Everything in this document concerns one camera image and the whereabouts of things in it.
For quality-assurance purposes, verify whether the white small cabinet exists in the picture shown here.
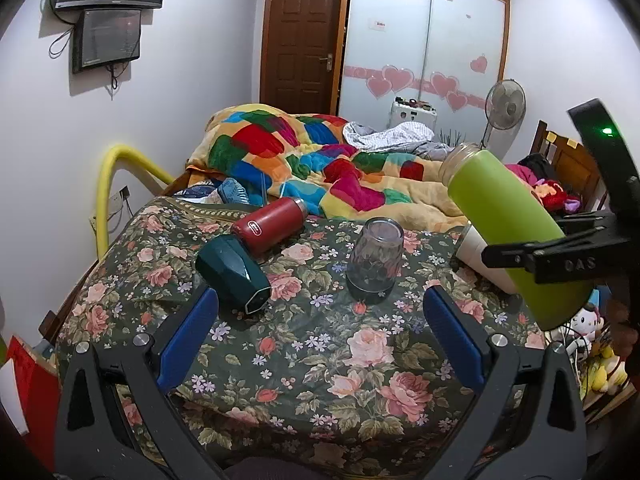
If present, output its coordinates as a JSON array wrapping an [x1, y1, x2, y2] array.
[[387, 96, 437, 130]]

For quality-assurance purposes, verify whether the colourful patchwork blanket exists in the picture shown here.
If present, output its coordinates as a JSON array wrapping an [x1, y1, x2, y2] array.
[[186, 103, 468, 232]]

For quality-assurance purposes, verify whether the dark green hexagonal cup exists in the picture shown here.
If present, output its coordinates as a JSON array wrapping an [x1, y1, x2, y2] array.
[[195, 234, 271, 315]]

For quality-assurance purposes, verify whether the white thermos cup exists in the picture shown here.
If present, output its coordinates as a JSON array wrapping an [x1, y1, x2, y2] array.
[[454, 222, 518, 295]]

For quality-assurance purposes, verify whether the brown wooden door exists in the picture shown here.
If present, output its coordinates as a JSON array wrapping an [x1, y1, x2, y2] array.
[[260, 0, 341, 114]]

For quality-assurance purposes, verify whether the clear glass cup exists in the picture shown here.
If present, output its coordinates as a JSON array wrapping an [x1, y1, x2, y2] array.
[[345, 217, 404, 304]]

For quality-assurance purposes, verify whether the small black wall monitor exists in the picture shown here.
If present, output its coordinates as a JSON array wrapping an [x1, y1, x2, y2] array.
[[72, 9, 142, 74]]

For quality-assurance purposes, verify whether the red paper bag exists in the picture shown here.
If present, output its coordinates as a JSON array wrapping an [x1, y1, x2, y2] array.
[[6, 336, 61, 472]]

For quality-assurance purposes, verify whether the wooden headboard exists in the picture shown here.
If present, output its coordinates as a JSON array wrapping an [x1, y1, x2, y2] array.
[[529, 120, 608, 211]]

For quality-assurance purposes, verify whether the white patterned cloth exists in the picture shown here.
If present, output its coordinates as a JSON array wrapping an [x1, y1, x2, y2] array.
[[343, 122, 454, 162]]

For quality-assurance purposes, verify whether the floral bed sheet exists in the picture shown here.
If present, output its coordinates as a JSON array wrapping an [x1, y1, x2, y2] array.
[[55, 197, 544, 479]]

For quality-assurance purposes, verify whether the yellow foam tube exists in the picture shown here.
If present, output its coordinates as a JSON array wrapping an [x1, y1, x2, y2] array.
[[96, 144, 176, 260]]

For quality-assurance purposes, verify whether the green thermos bottle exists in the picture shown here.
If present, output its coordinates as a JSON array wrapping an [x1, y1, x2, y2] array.
[[440, 143, 592, 332]]

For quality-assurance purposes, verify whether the standing electric fan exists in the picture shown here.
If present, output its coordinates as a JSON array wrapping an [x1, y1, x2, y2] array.
[[480, 79, 526, 148]]

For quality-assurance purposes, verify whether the red thermos bottle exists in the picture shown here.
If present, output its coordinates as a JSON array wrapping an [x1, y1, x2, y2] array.
[[231, 197, 308, 256]]

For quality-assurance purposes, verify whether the red plush toy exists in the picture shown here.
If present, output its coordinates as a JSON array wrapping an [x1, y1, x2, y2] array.
[[534, 179, 582, 214]]

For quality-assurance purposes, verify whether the wardrobe with heart stickers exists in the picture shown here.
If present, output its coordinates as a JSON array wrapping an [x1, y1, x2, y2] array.
[[240, 0, 512, 162]]

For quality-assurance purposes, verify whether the yellow plush toy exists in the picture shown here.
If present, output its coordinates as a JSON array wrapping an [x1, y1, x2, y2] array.
[[582, 344, 628, 396]]

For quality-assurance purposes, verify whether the white kitty plush toy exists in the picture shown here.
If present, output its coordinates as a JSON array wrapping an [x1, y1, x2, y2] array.
[[570, 302, 604, 351]]

